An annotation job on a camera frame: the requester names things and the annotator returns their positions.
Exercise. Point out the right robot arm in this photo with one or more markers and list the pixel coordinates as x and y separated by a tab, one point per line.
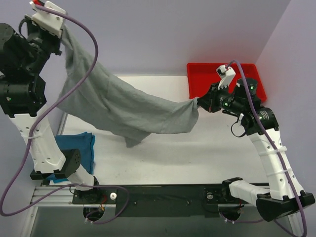
262	128

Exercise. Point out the aluminium front rail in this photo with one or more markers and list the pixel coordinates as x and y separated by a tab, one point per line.
50	196

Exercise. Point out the red plastic bin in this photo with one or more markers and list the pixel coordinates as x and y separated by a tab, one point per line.
202	75

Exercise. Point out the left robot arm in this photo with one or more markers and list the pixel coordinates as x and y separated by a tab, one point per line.
22	98

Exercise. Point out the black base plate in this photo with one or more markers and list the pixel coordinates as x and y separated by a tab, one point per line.
206	200

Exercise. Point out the grey t shirt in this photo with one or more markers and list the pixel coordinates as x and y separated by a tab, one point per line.
111	104

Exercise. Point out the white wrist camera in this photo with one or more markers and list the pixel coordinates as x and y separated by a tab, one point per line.
226	74
48	21

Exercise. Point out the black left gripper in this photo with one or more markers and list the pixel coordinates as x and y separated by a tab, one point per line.
53	45

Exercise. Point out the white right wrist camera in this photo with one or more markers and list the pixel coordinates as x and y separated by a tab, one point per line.
226	74

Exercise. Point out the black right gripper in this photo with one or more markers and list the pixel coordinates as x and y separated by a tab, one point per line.
210	100

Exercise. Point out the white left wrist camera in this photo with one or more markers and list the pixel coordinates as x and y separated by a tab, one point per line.
48	21

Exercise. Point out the folded blue t shirt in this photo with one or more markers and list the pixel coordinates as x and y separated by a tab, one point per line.
79	150

